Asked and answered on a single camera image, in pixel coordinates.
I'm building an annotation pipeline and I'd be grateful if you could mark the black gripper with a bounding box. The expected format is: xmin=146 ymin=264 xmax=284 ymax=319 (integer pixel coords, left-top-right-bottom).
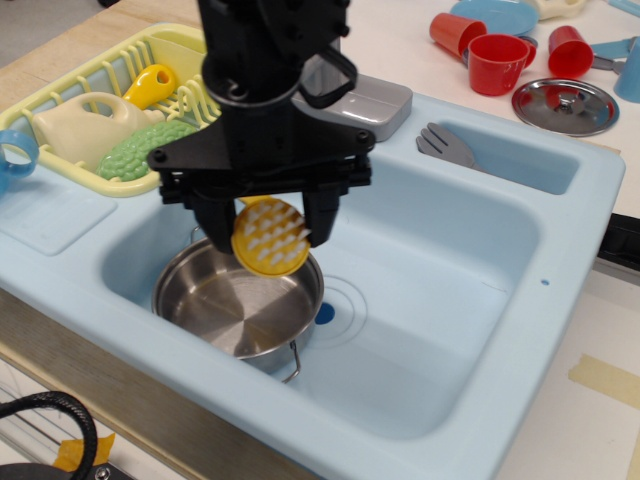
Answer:
xmin=148 ymin=102 xmax=375 ymax=254

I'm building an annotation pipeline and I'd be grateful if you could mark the yellow round dish brush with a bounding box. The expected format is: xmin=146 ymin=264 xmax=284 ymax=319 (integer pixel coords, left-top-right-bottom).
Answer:
xmin=231 ymin=196 xmax=311 ymax=278

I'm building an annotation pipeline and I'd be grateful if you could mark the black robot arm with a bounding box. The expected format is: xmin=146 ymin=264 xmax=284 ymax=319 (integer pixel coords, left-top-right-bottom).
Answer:
xmin=148 ymin=1 xmax=375 ymax=253

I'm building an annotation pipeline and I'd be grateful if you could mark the stainless steel pot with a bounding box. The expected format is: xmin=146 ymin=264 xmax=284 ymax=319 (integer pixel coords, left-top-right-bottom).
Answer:
xmin=152 ymin=233 xmax=324 ymax=383

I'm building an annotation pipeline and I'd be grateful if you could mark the steel pot lid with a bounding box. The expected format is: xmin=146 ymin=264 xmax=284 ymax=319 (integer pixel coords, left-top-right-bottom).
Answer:
xmin=511 ymin=78 xmax=620 ymax=137

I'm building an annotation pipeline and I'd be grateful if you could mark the yellow dish drying rack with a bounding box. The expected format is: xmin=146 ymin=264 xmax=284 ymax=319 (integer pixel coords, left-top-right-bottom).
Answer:
xmin=1 ymin=24 xmax=220 ymax=198

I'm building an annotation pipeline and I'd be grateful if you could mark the grey toy faucet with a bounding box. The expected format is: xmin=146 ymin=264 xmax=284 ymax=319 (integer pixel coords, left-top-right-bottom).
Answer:
xmin=292 ymin=39 xmax=413 ymax=142

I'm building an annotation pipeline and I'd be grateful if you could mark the green bumpy toy vegetable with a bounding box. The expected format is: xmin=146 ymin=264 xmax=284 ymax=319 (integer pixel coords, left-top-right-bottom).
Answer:
xmin=96 ymin=120 xmax=197 ymax=182

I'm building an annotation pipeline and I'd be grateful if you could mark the grey toy fork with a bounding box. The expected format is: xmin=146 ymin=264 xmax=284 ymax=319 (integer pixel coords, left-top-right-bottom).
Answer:
xmin=416 ymin=122 xmax=485 ymax=173

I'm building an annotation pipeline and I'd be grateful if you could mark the light blue toy sink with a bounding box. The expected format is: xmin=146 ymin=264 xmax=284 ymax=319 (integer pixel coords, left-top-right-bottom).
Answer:
xmin=1 ymin=95 xmax=625 ymax=479

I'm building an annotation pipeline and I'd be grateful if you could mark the cream toy jug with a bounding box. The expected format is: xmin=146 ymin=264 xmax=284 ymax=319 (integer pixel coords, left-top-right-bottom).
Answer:
xmin=31 ymin=92 xmax=165 ymax=171

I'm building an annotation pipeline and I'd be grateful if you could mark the wooden board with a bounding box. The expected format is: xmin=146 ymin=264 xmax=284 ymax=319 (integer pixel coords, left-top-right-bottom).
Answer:
xmin=1 ymin=1 xmax=200 ymax=109

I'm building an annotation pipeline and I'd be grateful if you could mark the red toy cup lying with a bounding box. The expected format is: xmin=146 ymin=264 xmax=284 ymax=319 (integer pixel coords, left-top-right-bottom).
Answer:
xmin=429 ymin=13 xmax=488 ymax=59

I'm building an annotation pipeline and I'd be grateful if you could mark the blue cup at left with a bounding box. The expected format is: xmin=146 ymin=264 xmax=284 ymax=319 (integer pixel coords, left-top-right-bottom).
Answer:
xmin=1 ymin=130 xmax=39 ymax=195

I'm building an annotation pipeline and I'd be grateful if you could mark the blue cup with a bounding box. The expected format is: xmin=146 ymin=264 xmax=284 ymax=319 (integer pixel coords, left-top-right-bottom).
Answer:
xmin=1 ymin=130 xmax=39 ymax=195
xmin=614 ymin=39 xmax=640 ymax=103

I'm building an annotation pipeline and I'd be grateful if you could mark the red toy mug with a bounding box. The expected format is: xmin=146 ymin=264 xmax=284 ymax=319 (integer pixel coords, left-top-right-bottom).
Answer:
xmin=467 ymin=34 xmax=537 ymax=96

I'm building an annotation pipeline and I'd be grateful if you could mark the yellow tape piece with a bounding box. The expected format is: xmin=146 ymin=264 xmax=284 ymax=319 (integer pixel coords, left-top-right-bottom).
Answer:
xmin=52 ymin=433 xmax=116 ymax=472

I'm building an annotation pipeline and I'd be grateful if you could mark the light blue plate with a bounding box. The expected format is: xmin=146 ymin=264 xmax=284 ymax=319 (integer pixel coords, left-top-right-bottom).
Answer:
xmin=449 ymin=0 xmax=539 ymax=36

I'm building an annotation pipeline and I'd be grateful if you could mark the red toy cup right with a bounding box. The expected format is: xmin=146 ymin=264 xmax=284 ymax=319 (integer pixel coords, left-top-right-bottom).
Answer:
xmin=548 ymin=25 xmax=594 ymax=79

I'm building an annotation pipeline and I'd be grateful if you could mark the cream toy item top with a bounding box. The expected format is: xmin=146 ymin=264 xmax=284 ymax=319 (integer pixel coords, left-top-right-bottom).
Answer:
xmin=526 ymin=0 xmax=587 ymax=20

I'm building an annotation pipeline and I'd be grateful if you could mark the black object right edge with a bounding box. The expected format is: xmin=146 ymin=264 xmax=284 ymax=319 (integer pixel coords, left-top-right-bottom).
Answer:
xmin=598 ymin=213 xmax=640 ymax=271

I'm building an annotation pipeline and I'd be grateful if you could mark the blue cup at right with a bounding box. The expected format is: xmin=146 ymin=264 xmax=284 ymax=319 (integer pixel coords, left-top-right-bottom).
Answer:
xmin=614 ymin=39 xmax=640 ymax=103

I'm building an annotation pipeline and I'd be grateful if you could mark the beige masking tape strip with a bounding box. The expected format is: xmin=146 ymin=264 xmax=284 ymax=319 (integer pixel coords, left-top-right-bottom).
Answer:
xmin=568 ymin=354 xmax=639 ymax=410

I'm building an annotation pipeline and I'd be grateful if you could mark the orange yellow toy handle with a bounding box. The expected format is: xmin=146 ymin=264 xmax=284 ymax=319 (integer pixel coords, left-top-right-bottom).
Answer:
xmin=123 ymin=64 xmax=177 ymax=110

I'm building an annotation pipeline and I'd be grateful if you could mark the black braided cable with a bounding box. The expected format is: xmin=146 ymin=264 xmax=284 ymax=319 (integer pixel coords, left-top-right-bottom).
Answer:
xmin=0 ymin=391 xmax=99 ymax=480

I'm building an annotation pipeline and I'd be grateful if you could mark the blue handled utensil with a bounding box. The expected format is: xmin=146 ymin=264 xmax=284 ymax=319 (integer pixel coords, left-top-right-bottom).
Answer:
xmin=591 ymin=36 xmax=639 ymax=74

